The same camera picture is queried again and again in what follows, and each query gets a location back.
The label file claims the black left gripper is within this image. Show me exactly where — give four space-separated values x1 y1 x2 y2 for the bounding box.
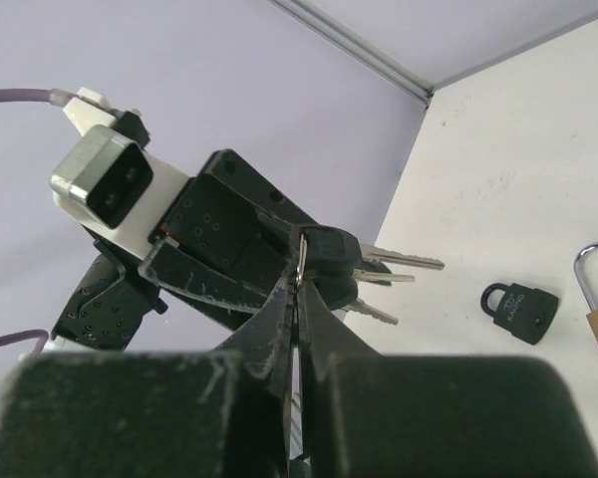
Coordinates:
52 149 313 351

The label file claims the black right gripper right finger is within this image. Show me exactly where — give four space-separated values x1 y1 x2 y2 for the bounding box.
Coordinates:
296 282 598 477

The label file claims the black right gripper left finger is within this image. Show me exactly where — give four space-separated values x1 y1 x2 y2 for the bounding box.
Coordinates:
0 278 292 477

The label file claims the black-headed key bunch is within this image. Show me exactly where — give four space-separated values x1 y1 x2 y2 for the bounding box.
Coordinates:
289 224 445 326

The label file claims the black Kaijing padlock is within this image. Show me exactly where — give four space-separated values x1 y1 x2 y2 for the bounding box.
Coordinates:
480 283 560 346

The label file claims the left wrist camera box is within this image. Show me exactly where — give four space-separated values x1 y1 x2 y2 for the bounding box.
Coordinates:
50 88 190 260

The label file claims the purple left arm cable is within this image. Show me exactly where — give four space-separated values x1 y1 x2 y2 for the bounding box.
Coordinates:
0 87 76 350

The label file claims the aluminium frame post right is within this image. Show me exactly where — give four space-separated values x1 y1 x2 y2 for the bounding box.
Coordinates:
271 0 435 108

